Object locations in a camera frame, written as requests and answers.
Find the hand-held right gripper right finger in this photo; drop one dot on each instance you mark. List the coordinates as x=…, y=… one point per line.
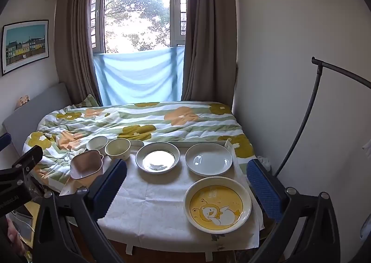
x=263, y=190

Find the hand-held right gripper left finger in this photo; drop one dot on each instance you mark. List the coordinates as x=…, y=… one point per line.
x=111, y=186

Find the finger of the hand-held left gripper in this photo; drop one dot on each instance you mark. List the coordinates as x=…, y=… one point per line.
x=4, y=141
x=27, y=157

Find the cream round bowl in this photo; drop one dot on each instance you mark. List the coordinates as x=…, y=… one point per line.
x=117, y=148

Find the small white bowl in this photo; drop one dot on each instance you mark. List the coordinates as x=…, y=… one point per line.
x=97, y=144

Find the yellow cartoon plate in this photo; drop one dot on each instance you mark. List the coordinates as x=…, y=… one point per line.
x=217, y=206

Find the green rimmed white plate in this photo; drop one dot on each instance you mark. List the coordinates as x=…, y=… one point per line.
x=158, y=160

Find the plain white plate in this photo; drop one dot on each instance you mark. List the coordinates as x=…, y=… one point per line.
x=208, y=160

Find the person's left hand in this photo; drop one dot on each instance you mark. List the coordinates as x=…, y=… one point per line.
x=12, y=231

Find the yellow board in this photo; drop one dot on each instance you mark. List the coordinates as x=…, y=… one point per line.
x=33, y=212

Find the white tablecloth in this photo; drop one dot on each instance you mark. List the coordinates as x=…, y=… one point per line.
x=153, y=202

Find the small pink toy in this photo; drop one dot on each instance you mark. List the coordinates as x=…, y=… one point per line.
x=24, y=100

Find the grey headboard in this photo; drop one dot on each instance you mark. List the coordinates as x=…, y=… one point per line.
x=37, y=106

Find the floral striped blanket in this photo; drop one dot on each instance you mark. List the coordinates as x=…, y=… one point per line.
x=130, y=119

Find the green patterned pillow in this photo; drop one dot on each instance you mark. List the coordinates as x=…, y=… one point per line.
x=88, y=101

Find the light blue cloth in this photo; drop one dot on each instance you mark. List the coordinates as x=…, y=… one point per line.
x=136, y=77

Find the brown curtain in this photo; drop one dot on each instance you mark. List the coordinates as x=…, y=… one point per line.
x=76, y=48
x=210, y=43

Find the window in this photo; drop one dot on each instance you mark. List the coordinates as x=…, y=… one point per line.
x=136, y=11

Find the framed wall picture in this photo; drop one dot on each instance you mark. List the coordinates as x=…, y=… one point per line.
x=26, y=45

